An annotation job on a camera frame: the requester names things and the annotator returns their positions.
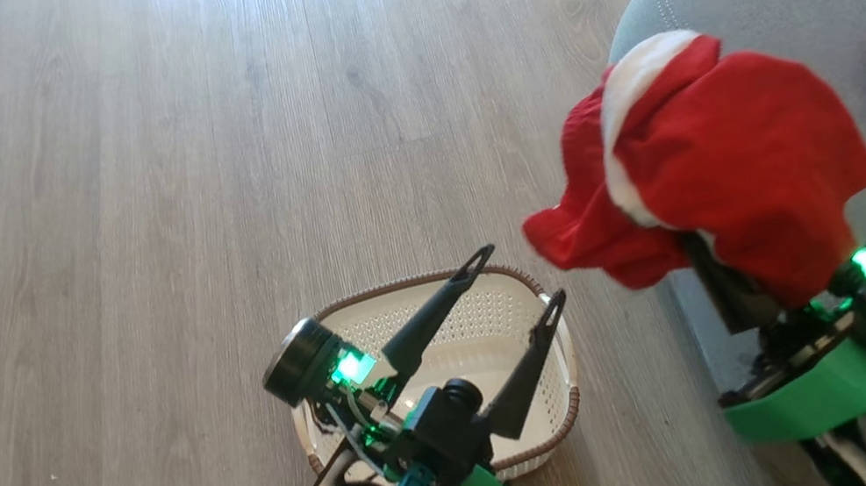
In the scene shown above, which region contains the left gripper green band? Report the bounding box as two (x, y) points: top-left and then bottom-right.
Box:
(246, 232), (600, 486)

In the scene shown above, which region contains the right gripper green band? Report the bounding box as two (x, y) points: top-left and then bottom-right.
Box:
(679, 201), (866, 457)

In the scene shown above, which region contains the red garment with white trim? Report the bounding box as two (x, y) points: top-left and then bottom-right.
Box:
(493, 0), (866, 354)

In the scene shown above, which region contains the white perforated laundry basket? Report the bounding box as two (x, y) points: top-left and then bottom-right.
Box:
(271, 250), (596, 486)

